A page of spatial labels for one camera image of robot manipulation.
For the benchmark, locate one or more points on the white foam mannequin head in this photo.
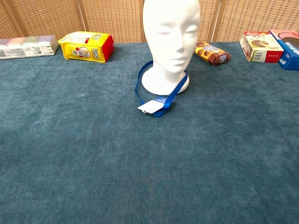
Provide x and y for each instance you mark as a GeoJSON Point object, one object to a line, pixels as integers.
{"type": "Point", "coordinates": [170, 35]}

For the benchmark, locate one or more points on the blue table carpet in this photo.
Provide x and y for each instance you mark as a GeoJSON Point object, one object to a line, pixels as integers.
{"type": "Point", "coordinates": [70, 140]}

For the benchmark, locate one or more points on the brown chocolate cookie pack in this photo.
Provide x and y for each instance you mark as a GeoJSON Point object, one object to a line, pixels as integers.
{"type": "Point", "coordinates": [212, 54]}

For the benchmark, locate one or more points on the yellow Lipo biscuit bag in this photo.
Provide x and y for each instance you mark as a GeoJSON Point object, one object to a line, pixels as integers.
{"type": "Point", "coordinates": [86, 46]}

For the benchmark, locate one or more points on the woven bamboo folding screen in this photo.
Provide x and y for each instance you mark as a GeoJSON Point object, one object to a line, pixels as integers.
{"type": "Point", "coordinates": [112, 18]}

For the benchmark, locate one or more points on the red white cake box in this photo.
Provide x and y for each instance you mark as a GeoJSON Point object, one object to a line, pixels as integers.
{"type": "Point", "coordinates": [261, 44]}

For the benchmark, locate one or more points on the pastel tissue multipack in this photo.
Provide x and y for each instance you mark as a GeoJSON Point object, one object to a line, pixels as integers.
{"type": "Point", "coordinates": [28, 50]}

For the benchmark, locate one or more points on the pink blue Oreo box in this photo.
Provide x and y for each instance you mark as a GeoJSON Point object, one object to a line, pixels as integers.
{"type": "Point", "coordinates": [289, 51]}

